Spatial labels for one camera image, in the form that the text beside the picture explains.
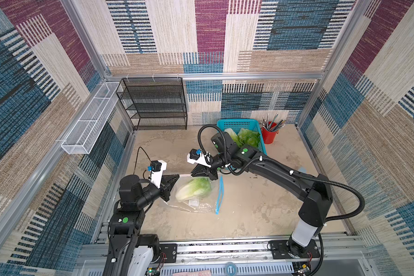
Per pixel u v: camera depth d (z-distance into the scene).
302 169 1.02
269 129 1.08
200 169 0.65
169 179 0.64
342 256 0.73
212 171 0.63
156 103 1.09
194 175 0.70
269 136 1.07
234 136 1.05
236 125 1.12
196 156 0.61
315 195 0.43
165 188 0.59
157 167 0.57
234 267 0.70
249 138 0.99
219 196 0.87
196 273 0.68
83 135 0.71
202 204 0.86
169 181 0.64
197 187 0.81
